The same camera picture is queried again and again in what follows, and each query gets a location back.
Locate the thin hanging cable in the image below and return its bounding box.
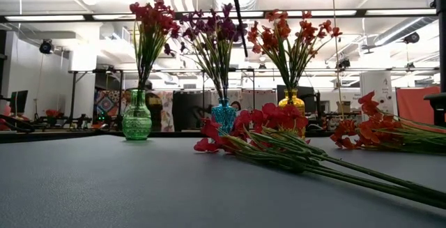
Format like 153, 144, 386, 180
330, 0, 345, 119

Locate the green glass vase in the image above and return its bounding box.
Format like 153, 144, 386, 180
121, 88, 153, 141

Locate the silver ceiling duct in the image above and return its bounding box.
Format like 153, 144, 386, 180
374, 17, 436, 46

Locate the black computer monitor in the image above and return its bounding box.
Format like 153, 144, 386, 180
9, 89, 29, 116

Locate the cardboard box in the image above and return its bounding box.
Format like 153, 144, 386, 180
336, 100, 352, 114

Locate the floral cloth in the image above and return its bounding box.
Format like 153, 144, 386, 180
153, 91, 175, 133

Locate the pink artificial flower bunch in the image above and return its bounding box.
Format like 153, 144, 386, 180
146, 0, 182, 93
129, 1, 157, 93
193, 102, 446, 211

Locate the colourful patterned quilt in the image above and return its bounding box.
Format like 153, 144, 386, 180
93, 89, 123, 126

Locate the white pillar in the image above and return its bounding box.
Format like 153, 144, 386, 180
360, 70, 394, 117

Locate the black aluminium table frame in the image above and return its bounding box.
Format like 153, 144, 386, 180
0, 130, 335, 144

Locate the purple artificial flower bunch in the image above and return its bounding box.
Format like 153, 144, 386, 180
194, 6, 238, 100
215, 3, 249, 98

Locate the orange artificial flower bunch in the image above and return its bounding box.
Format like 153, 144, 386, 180
247, 10, 293, 91
329, 91, 446, 155
278, 10, 344, 91

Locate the black partition panel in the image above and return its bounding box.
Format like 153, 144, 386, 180
172, 90, 213, 132

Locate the orange partition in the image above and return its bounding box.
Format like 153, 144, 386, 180
396, 86, 442, 125

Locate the blue glass vase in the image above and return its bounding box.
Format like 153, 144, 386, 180
211, 98, 238, 135

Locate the black metal stand frame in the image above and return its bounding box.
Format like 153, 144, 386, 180
68, 69, 125, 130

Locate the blue table mat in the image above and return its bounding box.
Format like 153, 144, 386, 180
0, 134, 446, 228

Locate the yellow glass vase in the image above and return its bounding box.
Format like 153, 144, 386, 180
277, 88, 307, 140
277, 84, 317, 114

